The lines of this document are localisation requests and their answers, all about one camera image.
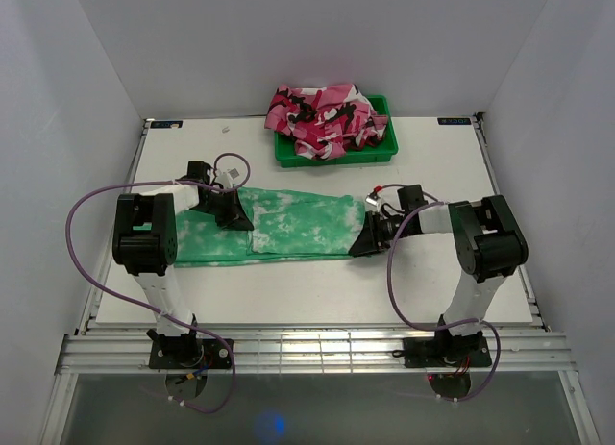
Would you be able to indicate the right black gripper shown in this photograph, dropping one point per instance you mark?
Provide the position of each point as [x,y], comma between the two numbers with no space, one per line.
[372,238]

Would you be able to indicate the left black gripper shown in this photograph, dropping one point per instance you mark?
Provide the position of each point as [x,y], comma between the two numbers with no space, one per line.
[234,210]

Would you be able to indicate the green white tie-dye trousers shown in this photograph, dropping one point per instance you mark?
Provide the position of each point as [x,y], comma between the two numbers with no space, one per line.
[288,226]

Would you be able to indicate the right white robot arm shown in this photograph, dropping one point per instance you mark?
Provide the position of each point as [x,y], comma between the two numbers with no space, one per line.
[489,247]

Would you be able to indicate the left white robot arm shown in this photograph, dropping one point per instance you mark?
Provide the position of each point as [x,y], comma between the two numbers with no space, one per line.
[145,242]

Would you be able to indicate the pink camouflage trousers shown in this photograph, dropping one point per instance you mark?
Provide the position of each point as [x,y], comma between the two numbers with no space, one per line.
[325,122]

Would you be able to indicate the green plastic bin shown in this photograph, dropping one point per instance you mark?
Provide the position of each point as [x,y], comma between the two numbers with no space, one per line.
[382,153]

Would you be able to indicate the left blue table label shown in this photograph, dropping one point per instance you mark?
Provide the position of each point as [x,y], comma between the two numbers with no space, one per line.
[166,124]

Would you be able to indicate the blue table label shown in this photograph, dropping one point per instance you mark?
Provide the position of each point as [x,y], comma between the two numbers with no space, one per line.
[454,121]
[166,124]

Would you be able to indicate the right blue table label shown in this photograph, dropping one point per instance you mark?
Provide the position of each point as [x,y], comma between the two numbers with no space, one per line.
[454,121]

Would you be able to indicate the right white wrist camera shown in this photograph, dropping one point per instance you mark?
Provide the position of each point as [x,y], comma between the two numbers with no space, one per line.
[373,200]

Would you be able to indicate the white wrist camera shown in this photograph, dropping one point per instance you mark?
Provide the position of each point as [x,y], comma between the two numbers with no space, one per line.
[373,200]
[226,179]

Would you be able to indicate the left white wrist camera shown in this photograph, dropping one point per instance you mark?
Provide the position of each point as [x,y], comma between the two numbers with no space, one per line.
[226,179]

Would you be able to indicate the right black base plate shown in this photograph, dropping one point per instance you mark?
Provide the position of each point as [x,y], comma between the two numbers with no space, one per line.
[431,353]

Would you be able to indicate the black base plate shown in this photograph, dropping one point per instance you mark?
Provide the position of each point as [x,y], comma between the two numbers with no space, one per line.
[431,353]
[183,353]

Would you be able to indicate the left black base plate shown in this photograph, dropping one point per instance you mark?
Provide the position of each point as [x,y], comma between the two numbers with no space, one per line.
[183,353]

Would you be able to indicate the aluminium frame rail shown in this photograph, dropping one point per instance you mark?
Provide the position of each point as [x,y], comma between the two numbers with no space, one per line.
[312,351]

